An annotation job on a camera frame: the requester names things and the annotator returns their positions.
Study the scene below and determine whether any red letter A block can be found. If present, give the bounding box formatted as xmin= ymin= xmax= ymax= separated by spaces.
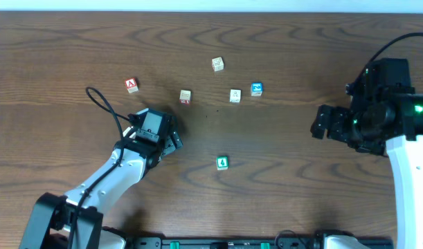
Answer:
xmin=125 ymin=78 xmax=139 ymax=93

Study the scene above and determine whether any blue number 2 block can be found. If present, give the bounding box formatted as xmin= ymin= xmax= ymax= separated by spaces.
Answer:
xmin=251 ymin=82 xmax=263 ymax=97

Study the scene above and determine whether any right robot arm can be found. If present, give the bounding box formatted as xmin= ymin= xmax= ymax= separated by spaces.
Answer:
xmin=311 ymin=86 xmax=423 ymax=248

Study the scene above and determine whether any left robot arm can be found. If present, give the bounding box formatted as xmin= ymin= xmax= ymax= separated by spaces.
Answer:
xmin=20 ymin=113 xmax=183 ymax=249

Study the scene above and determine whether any wooden block red side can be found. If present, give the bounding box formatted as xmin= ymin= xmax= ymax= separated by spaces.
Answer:
xmin=179 ymin=90 xmax=192 ymax=105

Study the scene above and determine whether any green tree picture block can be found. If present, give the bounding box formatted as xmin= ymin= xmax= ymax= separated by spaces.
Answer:
xmin=216 ymin=156 xmax=229 ymax=170

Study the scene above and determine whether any wooden block centre right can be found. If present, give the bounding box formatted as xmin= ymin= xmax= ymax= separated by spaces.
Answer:
xmin=229 ymin=89 xmax=242 ymax=103

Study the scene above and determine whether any plain wooden block top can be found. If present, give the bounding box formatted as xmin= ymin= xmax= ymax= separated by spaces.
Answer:
xmin=212 ymin=57 xmax=224 ymax=72

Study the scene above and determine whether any black mounting rail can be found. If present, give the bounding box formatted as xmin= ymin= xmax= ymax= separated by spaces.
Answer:
xmin=126 ymin=236 xmax=395 ymax=249

